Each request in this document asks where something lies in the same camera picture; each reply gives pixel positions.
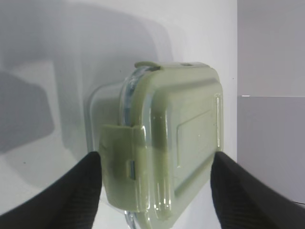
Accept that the glass container with green lid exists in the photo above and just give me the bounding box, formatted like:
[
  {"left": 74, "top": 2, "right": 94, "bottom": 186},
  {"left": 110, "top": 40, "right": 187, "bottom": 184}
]
[{"left": 87, "top": 62, "right": 224, "bottom": 229}]

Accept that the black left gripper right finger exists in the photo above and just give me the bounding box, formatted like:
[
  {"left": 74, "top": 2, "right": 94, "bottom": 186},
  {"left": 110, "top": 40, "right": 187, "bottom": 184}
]
[{"left": 210, "top": 152, "right": 305, "bottom": 229}]

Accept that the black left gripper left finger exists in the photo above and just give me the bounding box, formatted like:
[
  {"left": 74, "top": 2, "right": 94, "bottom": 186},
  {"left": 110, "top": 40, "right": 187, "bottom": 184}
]
[{"left": 0, "top": 152, "right": 102, "bottom": 229}]

